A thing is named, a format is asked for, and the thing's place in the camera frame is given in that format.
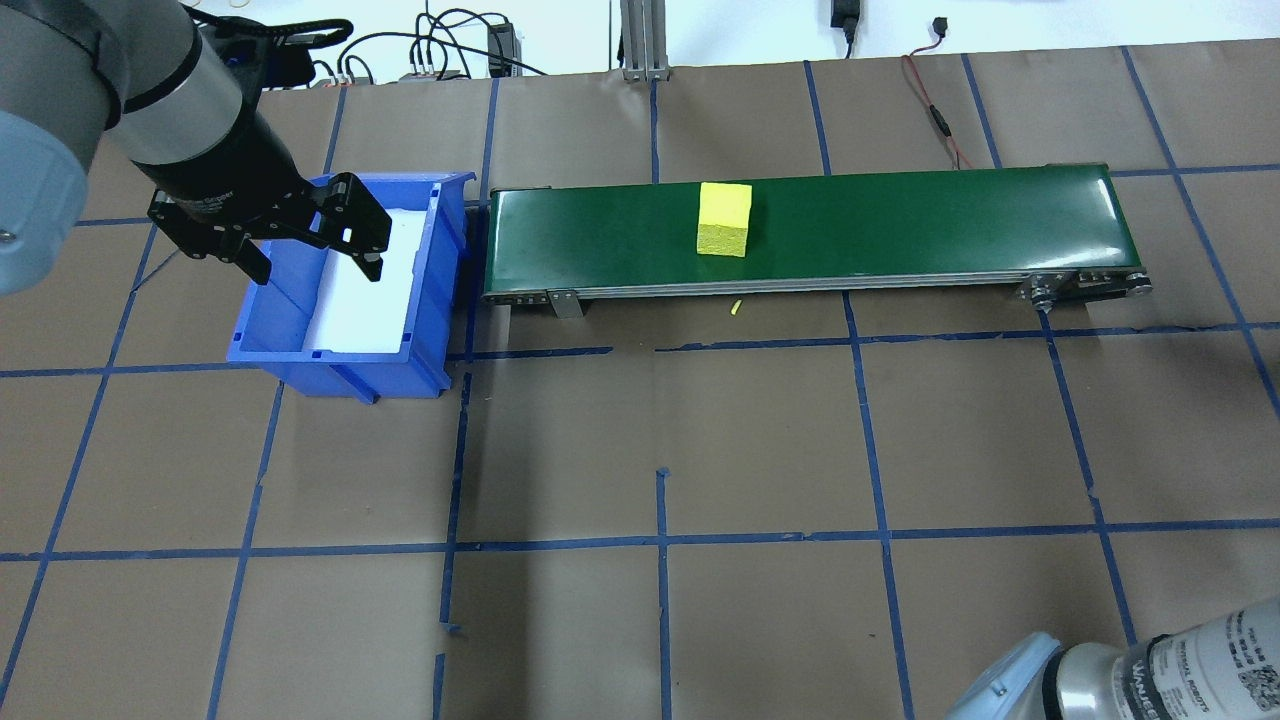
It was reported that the yellow foam block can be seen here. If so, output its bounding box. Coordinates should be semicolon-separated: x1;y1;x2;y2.
696;182;754;258

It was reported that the white foam pad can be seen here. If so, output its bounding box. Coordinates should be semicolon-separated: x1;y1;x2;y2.
305;207;433;353

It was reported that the blue plastic storage bin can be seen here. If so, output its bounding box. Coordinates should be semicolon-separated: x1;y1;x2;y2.
227;170;479;404

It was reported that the green conveyor belt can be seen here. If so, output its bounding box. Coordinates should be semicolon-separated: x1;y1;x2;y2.
482;163;1153;319

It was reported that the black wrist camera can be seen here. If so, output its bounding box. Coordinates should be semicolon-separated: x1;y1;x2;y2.
195;15;354;93

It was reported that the black desk cable bundle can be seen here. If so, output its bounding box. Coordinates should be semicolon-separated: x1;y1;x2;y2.
340;8;549;79

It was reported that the aluminium profile post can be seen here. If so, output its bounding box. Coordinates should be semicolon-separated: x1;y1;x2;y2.
620;0;673;81

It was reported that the red thin cable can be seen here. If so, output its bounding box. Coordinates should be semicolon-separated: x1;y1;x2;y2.
903;18;979;171

